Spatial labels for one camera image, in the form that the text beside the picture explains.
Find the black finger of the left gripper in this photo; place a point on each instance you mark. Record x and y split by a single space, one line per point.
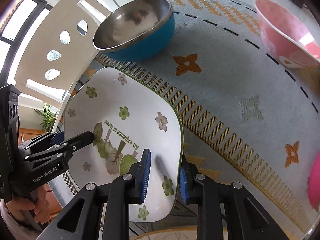
42 142
76 143

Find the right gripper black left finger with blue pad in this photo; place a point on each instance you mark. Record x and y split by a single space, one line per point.
102 211

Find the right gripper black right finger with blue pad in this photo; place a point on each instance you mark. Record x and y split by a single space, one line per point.
225 210

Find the square white floral plate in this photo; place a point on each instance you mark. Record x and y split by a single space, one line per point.
126 118

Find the person's left hand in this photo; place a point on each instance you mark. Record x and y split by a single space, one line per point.
40 207

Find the green potted plant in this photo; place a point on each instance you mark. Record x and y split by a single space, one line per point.
48 117

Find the pink steel bowl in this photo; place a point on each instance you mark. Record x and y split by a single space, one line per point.
314 184

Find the patterned blue table mat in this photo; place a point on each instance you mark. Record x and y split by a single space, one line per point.
245 116

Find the beige chair with holes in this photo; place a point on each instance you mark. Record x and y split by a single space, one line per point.
61 48

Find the blue steel bowl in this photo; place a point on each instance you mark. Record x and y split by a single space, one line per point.
136 31

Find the pink ceramic bowl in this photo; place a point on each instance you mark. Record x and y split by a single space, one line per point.
285 37

